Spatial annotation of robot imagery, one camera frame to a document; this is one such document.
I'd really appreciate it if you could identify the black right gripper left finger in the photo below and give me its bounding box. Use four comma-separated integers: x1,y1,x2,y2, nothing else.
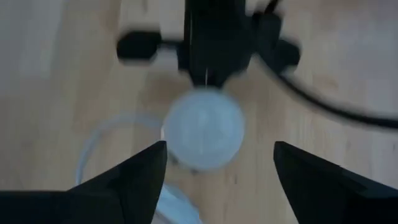
0,141,168,224

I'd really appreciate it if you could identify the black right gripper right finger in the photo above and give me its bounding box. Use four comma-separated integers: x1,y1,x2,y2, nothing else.
273,141,398,224

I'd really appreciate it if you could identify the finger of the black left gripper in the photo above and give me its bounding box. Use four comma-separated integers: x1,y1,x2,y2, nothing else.
186,40,207,87
206,40,246,88

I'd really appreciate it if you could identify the white light bulb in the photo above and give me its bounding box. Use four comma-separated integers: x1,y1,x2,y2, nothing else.
161,88,246,174

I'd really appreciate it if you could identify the white power cord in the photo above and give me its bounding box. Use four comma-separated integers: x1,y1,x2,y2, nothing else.
74,113,203,224

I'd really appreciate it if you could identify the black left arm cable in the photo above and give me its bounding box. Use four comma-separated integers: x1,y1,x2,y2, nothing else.
257,0,398,128

